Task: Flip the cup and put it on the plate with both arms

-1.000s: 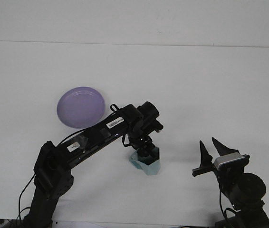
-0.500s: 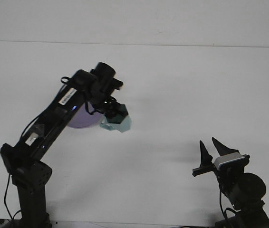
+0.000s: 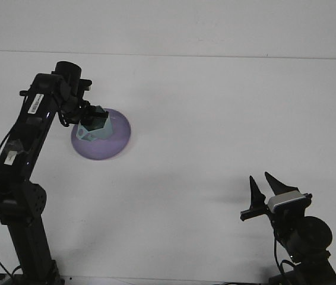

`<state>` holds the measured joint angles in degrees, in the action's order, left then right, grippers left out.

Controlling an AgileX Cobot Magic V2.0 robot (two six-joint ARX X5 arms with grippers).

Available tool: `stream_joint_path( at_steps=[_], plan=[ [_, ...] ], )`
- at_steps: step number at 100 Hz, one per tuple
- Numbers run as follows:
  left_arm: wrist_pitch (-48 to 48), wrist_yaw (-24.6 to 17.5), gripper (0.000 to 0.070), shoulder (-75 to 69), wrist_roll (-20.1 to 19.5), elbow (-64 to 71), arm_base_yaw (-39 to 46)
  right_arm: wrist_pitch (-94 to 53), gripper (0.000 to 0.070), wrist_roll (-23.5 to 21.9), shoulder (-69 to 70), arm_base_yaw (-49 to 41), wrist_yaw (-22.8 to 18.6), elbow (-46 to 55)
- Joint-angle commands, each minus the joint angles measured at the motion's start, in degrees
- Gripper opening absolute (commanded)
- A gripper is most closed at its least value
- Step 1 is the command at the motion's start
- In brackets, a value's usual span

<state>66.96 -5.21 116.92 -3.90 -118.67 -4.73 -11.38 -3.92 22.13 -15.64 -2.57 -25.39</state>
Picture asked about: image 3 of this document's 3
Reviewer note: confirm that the pale blue hexagonal cup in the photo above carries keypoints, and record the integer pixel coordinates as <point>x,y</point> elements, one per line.
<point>99,133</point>

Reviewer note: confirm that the round purple plate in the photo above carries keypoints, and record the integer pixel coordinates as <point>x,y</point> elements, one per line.
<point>117,139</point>

